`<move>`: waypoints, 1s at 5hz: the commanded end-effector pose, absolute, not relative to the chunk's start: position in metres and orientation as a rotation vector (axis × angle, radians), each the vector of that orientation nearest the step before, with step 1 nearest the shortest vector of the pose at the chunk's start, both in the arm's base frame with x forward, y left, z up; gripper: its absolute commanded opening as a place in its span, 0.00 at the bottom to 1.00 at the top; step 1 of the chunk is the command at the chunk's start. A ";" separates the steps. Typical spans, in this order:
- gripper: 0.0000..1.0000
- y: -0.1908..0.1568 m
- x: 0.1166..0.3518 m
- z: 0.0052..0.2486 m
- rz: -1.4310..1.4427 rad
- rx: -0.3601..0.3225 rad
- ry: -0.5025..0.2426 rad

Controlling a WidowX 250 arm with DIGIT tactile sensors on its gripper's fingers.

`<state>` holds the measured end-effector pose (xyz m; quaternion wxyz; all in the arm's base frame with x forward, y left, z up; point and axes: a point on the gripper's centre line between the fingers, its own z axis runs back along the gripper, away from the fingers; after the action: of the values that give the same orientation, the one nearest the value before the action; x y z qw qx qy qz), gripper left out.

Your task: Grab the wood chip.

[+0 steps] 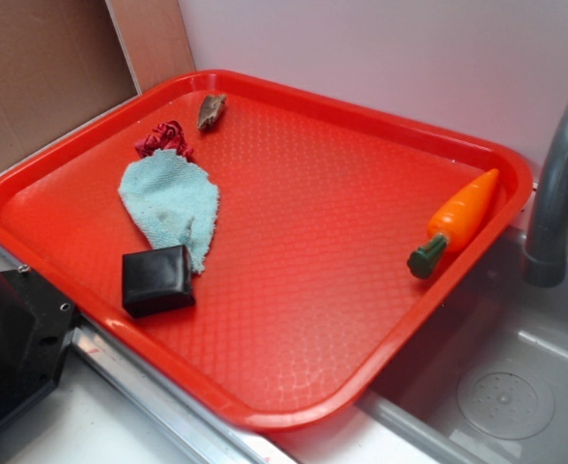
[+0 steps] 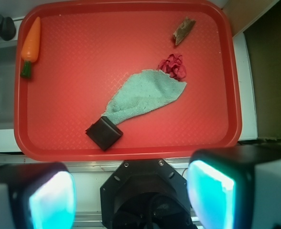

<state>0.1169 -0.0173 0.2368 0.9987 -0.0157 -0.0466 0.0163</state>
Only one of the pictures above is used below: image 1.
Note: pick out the brown wood chip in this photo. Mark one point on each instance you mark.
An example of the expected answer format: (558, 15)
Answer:
(212, 107)

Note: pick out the red plastic tray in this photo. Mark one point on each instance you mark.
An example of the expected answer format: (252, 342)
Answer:
(306, 295)

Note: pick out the light blue towel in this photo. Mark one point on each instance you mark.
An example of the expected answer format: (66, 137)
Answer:
(173, 203)

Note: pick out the black rectangular block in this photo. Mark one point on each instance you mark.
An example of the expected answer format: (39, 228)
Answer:
(156, 281)

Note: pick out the crumpled red cloth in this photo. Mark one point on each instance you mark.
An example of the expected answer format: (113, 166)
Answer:
(165, 136)

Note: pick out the orange toy carrot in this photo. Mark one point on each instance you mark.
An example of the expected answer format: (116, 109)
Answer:
(452, 227)

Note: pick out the grey plastic sink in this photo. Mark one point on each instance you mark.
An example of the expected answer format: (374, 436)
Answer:
(485, 378)

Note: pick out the grey toy faucet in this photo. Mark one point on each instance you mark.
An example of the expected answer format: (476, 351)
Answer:
(545, 253)

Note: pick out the brown cardboard panel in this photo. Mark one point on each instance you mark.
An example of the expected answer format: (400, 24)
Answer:
(63, 63)

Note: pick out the silver metal rail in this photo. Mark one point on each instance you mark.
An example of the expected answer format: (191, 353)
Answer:
(109, 407)

